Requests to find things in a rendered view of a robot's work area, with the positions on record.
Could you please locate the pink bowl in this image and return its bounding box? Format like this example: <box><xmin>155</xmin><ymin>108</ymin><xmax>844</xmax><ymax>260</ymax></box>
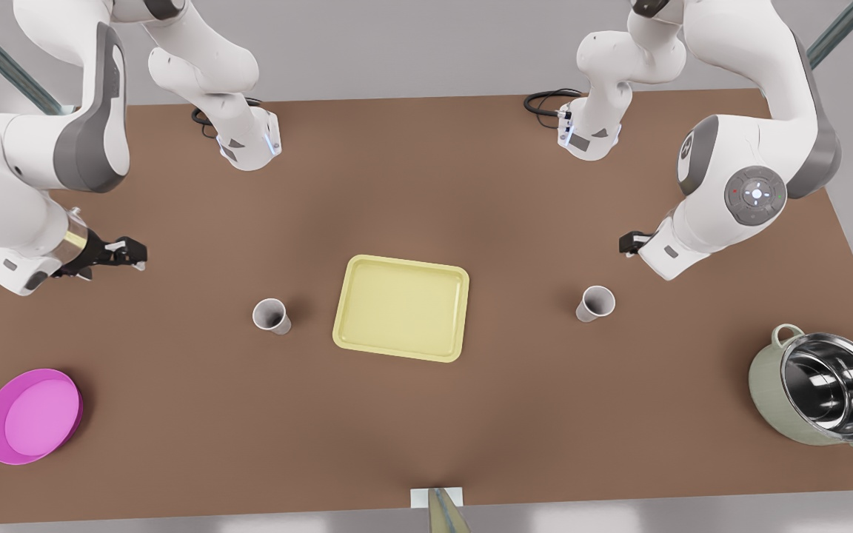
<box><xmin>0</xmin><ymin>368</ymin><xmax>84</xmax><ymax>466</ymax></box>

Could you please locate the silver frame post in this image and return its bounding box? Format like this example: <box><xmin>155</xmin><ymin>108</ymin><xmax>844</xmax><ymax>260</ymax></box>
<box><xmin>806</xmin><ymin>0</ymin><xmax>853</xmax><ymax>70</ymax></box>
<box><xmin>426</xmin><ymin>487</ymin><xmax>472</xmax><ymax>533</ymax></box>
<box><xmin>0</xmin><ymin>4</ymin><xmax>76</xmax><ymax>116</ymax></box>

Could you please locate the black cable loop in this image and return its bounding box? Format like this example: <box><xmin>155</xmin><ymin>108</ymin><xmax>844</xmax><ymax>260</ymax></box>
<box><xmin>523</xmin><ymin>88</ymin><xmax>587</xmax><ymax>131</ymax></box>
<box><xmin>190</xmin><ymin>96</ymin><xmax>265</xmax><ymax>138</ymax></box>

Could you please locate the white cup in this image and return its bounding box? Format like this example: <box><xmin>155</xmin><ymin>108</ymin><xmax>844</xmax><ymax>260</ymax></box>
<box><xmin>575</xmin><ymin>285</ymin><xmax>617</xmax><ymax>324</ymax></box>
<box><xmin>252</xmin><ymin>298</ymin><xmax>293</xmax><ymax>336</ymax></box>

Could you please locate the white post foot plate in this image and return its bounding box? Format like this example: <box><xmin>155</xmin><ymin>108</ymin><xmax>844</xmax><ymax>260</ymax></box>
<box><xmin>409</xmin><ymin>487</ymin><xmax>465</xmax><ymax>509</ymax></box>

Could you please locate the green pot with steel interior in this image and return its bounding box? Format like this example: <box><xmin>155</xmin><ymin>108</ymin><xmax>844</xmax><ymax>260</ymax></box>
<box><xmin>748</xmin><ymin>323</ymin><xmax>853</xmax><ymax>456</ymax></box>

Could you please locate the pale yellow tray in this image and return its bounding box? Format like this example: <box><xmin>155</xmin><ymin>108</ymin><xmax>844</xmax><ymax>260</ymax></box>
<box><xmin>332</xmin><ymin>254</ymin><xmax>471</xmax><ymax>364</ymax></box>

